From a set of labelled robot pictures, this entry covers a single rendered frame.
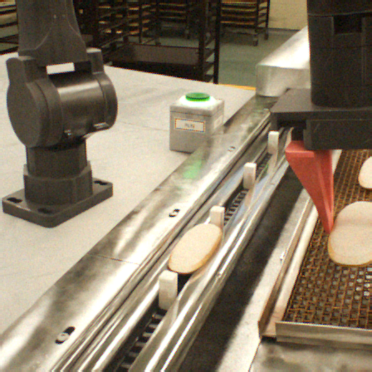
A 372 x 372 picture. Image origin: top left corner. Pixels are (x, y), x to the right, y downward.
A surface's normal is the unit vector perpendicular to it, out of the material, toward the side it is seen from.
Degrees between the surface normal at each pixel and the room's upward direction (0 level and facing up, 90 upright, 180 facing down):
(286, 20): 90
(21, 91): 90
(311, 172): 111
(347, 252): 18
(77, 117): 93
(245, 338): 0
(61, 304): 0
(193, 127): 90
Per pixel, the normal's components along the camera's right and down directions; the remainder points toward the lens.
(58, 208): 0.02, -0.92
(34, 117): -0.74, 0.25
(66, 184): 0.41, 0.37
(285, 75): -0.35, 0.36
